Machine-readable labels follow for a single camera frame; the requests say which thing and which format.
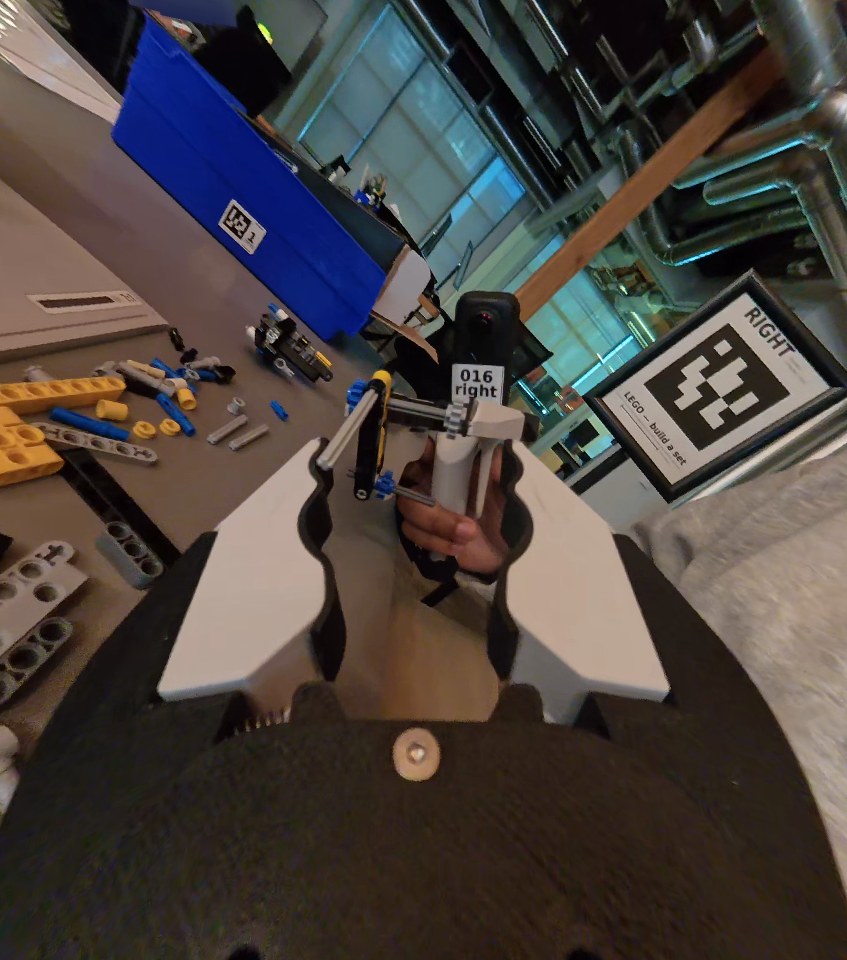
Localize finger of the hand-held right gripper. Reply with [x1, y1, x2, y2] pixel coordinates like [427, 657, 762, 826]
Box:
[463, 399, 528, 442]

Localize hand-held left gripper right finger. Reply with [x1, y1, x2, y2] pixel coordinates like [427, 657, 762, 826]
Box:
[487, 442, 672, 725]

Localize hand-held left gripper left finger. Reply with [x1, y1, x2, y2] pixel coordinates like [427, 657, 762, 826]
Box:
[157, 438, 346, 702]

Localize black yellow lego assembly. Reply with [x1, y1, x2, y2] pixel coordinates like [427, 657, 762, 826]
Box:
[316, 367, 470, 504]

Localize short grey lego beam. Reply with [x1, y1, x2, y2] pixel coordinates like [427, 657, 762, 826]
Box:
[95, 521, 166, 588]

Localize long black lego beam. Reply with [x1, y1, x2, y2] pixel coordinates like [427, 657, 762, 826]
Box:
[56, 446, 185, 571]

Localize black lego subassembly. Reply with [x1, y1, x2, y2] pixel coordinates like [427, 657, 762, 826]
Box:
[245, 303, 335, 384]

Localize thin grey lego liftarm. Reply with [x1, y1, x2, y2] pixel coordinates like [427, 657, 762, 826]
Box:
[29, 421, 158, 466]

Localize pile of small lego pins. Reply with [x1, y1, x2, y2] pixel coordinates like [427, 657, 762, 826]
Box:
[22, 326, 248, 440]

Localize lego instruction booklet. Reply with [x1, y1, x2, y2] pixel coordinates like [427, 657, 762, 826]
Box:
[0, 135, 170, 369]

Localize person's right hand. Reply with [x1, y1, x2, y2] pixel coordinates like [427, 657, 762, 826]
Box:
[393, 438, 515, 582]

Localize wooden ceiling beam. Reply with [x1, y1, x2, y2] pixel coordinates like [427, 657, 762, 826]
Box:
[513, 45, 785, 316]

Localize black framed patterned sign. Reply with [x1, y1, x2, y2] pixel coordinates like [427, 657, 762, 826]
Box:
[588, 270, 847, 504]

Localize pile of grey black beams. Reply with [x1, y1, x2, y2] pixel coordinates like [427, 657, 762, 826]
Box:
[0, 525, 91, 714]

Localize blue plastic bin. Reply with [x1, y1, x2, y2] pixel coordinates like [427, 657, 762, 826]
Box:
[112, 15, 387, 342]

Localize black monitor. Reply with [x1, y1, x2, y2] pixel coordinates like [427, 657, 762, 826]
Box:
[206, 3, 293, 117]

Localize metal ventilation pipes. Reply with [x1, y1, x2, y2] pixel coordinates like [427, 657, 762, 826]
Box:
[618, 0, 847, 369]

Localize white paper sheet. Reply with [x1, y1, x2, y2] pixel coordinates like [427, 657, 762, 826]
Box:
[0, 0, 125, 125]

